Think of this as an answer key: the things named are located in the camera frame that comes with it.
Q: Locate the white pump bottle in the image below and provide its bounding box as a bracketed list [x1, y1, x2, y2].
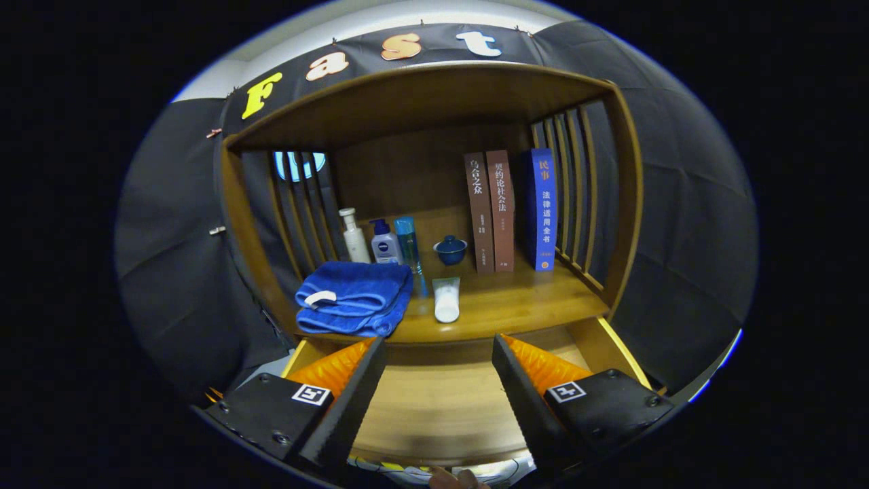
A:
[339, 208, 371, 264]

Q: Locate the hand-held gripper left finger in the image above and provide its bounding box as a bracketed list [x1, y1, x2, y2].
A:
[204, 336, 388, 476]

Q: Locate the blue lidded teacup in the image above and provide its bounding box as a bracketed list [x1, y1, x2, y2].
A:
[433, 235, 468, 266]

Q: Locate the white cream tube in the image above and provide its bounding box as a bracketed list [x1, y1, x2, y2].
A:
[432, 277, 462, 324]

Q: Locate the blue book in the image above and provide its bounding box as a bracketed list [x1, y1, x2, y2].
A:
[523, 148, 558, 272]

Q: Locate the blue folded towel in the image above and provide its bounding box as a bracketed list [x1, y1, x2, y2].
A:
[295, 261, 415, 338]

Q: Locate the black backdrop cloth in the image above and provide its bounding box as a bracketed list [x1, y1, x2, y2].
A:
[115, 19, 759, 401]

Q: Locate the wooden cabinet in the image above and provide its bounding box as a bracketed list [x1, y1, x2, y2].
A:
[221, 62, 644, 347]

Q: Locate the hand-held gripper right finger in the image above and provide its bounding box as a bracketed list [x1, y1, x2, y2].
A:
[492, 333, 674, 476]

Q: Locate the teal clear bottle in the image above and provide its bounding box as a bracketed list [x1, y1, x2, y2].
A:
[394, 217, 427, 297]

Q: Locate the reddish brown book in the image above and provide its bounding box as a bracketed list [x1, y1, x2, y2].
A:
[485, 150, 515, 273]

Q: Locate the wooden drawer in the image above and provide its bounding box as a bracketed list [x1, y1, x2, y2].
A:
[282, 316, 669, 469]

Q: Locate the wooden countertop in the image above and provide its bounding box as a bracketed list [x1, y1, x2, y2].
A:
[292, 204, 610, 345]

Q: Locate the white bottle blue cap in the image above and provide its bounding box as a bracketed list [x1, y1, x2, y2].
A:
[370, 219, 403, 265]

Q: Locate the dark brown book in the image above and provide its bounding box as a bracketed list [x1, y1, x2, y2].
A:
[464, 152, 495, 274]

